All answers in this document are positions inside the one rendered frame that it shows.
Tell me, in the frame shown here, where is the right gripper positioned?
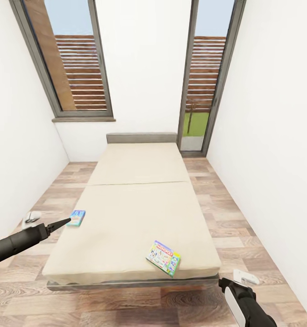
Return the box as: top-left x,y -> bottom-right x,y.
218,278 -> 256,300

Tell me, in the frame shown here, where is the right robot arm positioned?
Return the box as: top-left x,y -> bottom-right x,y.
218,268 -> 277,327

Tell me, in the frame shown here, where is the board game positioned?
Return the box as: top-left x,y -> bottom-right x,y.
65,209 -> 86,227
146,240 -> 181,277

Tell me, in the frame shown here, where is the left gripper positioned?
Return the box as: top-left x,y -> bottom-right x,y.
9,218 -> 71,255

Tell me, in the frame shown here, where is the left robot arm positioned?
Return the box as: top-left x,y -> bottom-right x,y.
0,211 -> 71,262

